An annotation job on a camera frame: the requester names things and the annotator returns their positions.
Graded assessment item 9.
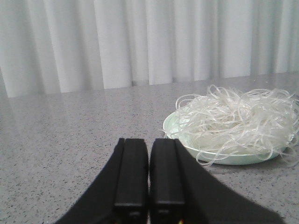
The light green round plate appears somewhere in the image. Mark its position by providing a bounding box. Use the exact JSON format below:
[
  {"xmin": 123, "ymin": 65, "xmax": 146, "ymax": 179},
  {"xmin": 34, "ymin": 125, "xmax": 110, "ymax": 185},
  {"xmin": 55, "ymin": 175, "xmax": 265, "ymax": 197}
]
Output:
[{"xmin": 163, "ymin": 108, "xmax": 299, "ymax": 166}]

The white pleated curtain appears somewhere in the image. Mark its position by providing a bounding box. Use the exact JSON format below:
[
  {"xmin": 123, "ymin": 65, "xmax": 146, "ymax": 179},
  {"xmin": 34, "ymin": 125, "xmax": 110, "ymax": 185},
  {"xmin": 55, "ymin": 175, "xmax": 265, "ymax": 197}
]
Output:
[{"xmin": 0, "ymin": 0, "xmax": 299, "ymax": 98}]

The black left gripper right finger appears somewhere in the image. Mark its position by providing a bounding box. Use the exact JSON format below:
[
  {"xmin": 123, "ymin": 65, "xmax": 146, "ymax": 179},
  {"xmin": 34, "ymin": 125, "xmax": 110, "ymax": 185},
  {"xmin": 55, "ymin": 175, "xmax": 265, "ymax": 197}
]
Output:
[{"xmin": 150, "ymin": 139, "xmax": 284, "ymax": 224}]

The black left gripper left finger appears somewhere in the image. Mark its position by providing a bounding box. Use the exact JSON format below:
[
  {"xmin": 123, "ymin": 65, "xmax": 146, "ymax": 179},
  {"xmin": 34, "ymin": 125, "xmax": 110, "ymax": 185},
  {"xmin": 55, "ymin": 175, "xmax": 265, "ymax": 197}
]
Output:
[{"xmin": 57, "ymin": 138, "xmax": 149, "ymax": 224}]

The white translucent vermicelli bundle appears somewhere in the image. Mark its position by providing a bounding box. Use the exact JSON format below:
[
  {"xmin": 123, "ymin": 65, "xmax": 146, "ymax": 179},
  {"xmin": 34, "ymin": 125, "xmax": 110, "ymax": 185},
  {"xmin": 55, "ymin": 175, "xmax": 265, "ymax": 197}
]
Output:
[{"xmin": 163, "ymin": 85, "xmax": 299, "ymax": 167}]

